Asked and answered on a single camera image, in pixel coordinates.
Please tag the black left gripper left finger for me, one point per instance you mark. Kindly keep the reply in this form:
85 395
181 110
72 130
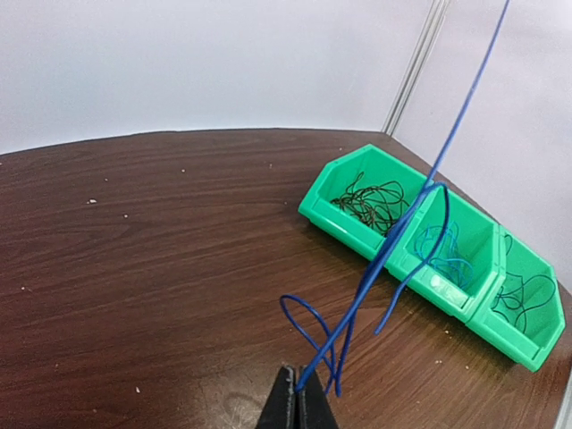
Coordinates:
279 410

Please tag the green three-compartment bin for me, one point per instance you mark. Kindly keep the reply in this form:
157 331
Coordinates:
452 254

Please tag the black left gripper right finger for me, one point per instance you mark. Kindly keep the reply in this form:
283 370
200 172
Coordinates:
312 407

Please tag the right aluminium corner post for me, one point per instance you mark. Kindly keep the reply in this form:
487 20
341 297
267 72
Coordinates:
421 52

